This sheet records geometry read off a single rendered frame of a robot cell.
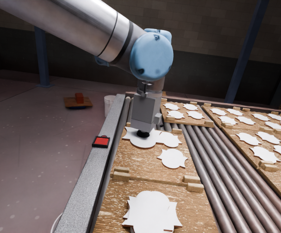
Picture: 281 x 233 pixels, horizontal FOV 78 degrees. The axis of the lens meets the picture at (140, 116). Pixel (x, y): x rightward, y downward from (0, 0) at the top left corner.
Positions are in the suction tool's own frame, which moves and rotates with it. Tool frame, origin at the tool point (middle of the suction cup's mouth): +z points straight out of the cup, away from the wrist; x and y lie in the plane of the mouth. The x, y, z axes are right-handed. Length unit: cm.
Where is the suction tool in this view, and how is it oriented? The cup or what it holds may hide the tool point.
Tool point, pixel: (142, 137)
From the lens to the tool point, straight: 57.4
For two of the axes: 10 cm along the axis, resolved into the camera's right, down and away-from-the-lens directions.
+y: 3.5, -3.4, 8.7
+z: -1.2, 9.1, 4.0
